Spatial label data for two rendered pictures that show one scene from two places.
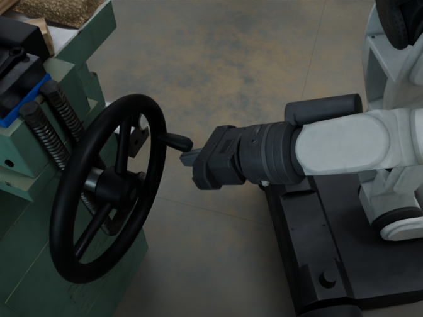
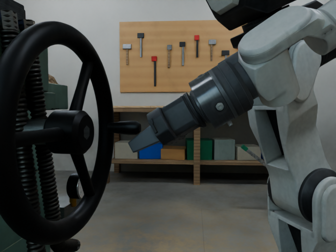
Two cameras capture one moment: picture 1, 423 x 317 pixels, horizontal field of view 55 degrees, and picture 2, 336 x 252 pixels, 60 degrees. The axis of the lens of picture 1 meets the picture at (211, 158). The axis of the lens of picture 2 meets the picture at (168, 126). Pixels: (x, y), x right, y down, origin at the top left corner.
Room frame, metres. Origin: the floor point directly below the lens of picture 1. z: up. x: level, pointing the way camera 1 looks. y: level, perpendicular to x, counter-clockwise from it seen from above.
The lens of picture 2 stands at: (-0.09, 0.09, 0.84)
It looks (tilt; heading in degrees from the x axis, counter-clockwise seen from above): 4 degrees down; 348
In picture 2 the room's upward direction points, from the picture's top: straight up
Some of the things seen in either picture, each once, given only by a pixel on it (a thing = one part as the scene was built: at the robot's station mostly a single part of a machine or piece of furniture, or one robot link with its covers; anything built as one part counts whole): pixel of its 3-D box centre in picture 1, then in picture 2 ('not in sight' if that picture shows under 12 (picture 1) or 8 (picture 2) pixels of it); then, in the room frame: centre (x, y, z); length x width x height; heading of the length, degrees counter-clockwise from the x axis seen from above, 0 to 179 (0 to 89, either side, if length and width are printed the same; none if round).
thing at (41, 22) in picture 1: (39, 38); not in sight; (0.54, 0.27, 0.92); 0.04 x 0.03 x 0.04; 20
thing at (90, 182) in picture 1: (75, 173); (21, 131); (0.35, 0.21, 0.81); 0.29 x 0.20 x 0.29; 158
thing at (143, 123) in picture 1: (140, 117); (77, 189); (0.62, 0.16, 0.65); 0.06 x 0.04 x 0.08; 158
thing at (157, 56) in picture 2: not in sight; (197, 56); (3.50, -1.04, 1.50); 2.00 x 0.04 x 0.90; 74
